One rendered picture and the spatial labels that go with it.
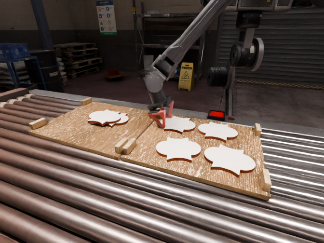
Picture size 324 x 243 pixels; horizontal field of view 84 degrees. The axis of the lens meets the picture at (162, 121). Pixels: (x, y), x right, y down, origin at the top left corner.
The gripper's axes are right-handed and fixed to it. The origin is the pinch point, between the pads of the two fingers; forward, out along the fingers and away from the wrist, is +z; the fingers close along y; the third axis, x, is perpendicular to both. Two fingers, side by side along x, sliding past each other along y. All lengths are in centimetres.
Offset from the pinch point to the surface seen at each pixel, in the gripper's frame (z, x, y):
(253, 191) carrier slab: 11.2, 29.2, 25.4
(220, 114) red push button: 8.4, 18.5, -18.9
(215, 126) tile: 6.3, 18.4, -2.5
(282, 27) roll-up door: 7, 118, -462
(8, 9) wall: -229, -437, -275
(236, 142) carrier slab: 10.0, 25.6, 4.7
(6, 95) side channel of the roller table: -32, -91, 2
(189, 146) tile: 4.1, 12.4, 14.3
